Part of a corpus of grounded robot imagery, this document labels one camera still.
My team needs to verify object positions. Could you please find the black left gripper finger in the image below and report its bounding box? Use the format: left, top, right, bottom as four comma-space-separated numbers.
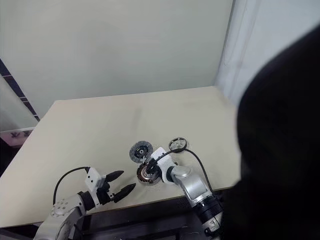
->
104, 170, 125, 184
113, 183, 137, 203

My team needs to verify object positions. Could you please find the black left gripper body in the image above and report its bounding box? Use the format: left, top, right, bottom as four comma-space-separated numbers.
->
96, 181, 119, 206

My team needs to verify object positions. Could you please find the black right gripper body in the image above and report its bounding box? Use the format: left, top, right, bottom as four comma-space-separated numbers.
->
145, 159, 161, 176

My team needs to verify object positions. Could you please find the motor housing with copper windings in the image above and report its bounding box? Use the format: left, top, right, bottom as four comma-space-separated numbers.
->
136, 163, 163, 186

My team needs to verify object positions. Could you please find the round silver motor lid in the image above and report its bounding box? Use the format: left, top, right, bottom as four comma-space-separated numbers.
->
129, 141, 154, 165

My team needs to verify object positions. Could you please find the black spoked rotor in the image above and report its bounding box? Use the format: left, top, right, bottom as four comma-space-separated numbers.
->
168, 136, 188, 153

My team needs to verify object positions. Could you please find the pink board with dark marks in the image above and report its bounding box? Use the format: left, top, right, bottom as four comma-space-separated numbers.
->
0, 126, 36, 148

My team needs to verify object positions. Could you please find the large dark blurred shape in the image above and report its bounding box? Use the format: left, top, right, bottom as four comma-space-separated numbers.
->
223, 26, 320, 240

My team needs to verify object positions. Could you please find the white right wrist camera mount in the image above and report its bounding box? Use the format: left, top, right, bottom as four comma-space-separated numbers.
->
149, 147, 176, 184

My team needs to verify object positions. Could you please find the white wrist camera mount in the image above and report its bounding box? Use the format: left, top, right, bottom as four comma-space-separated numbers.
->
84, 167, 107, 206
149, 147, 176, 184

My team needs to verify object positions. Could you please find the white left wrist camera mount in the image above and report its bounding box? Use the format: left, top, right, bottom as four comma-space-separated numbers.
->
84, 167, 107, 206

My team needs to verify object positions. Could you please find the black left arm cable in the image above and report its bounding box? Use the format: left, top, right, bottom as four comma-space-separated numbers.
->
53, 166, 91, 205

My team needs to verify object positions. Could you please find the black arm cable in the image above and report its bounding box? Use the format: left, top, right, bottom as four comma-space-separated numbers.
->
53, 166, 91, 205
151, 149, 216, 198

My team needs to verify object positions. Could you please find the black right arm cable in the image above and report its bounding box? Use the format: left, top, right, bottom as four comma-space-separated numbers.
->
151, 149, 216, 198

